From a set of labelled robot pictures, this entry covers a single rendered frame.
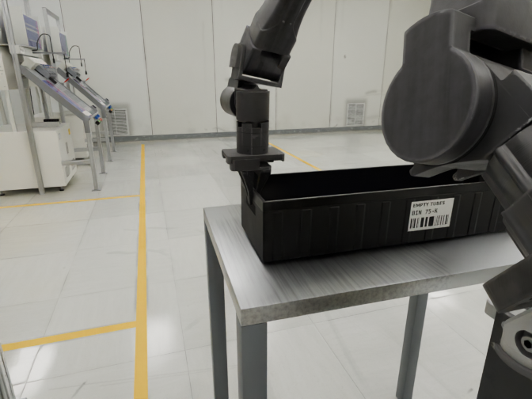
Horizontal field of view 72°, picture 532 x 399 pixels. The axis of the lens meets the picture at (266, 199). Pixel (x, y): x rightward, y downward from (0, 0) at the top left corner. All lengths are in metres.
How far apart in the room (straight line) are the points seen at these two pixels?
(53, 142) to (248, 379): 3.76
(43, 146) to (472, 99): 4.10
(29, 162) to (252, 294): 3.83
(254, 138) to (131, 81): 6.56
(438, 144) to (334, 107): 7.84
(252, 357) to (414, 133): 0.43
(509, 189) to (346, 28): 7.98
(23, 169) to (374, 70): 6.68
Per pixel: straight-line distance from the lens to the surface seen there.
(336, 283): 0.61
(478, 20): 0.30
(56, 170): 4.25
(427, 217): 0.78
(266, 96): 0.63
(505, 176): 0.26
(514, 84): 0.26
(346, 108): 8.23
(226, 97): 0.70
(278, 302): 0.56
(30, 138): 4.20
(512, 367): 0.45
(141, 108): 7.17
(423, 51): 0.29
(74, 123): 5.61
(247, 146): 0.63
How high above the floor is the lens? 1.11
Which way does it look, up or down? 18 degrees down
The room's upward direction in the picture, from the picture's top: straight up
